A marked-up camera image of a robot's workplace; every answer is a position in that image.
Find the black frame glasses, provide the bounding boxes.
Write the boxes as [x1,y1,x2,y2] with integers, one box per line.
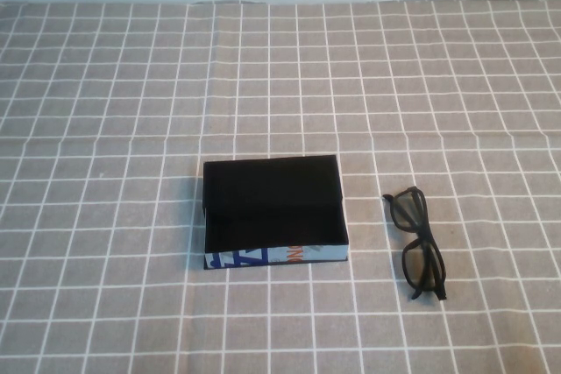
[381,187,451,304]

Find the black glasses case printed side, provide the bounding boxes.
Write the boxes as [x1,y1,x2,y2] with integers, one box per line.
[201,153,352,271]

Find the grey white-checked tablecloth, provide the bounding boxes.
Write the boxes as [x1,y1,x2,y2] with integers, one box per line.
[0,0,561,374]

